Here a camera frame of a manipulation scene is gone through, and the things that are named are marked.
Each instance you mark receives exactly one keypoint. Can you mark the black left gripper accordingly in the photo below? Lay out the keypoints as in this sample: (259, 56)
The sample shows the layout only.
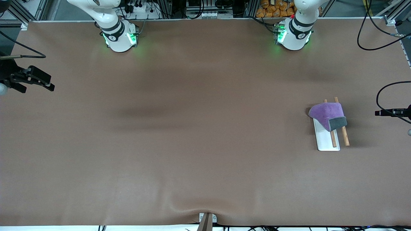
(405, 112)

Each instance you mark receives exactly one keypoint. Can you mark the purple and grey towel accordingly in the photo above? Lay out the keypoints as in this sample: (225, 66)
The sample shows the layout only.
(326, 114)

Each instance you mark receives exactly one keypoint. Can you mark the brown table mat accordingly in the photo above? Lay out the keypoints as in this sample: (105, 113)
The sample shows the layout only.
(192, 160)

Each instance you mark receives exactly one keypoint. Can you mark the white power strip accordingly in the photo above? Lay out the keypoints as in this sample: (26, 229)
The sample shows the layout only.
(141, 9)

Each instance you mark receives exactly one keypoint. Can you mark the aluminium frame profile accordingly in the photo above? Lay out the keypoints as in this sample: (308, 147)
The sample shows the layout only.
(33, 12)
(396, 14)

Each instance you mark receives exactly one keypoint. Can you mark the white rack base plate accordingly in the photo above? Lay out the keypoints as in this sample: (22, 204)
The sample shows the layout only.
(324, 141)

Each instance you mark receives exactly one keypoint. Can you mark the grey metal mount bracket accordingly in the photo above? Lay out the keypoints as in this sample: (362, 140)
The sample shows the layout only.
(207, 224)

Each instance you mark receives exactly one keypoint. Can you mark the grey metal equipment shelf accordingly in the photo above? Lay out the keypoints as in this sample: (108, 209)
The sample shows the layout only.
(208, 14)

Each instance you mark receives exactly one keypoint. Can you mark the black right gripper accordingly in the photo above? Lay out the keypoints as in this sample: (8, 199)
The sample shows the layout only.
(7, 71)

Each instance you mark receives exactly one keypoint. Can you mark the orange snack packets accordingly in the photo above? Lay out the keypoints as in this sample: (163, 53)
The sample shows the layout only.
(273, 9)

